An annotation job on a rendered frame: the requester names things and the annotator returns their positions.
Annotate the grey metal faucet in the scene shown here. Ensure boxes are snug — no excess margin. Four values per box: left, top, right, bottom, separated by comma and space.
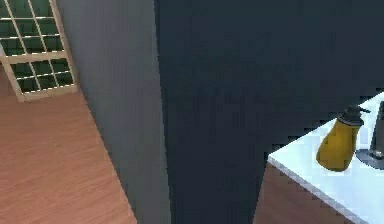
355, 100, 384, 170

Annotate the yellow soap dispenser bottle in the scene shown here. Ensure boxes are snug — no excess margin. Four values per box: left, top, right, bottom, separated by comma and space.
315, 105, 372, 173

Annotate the white kitchen counter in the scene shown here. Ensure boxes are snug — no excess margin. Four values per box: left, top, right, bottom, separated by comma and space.
267, 91, 384, 224

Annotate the wooden framed grid window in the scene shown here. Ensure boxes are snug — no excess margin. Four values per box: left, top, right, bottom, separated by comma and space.
0, 0, 80, 103

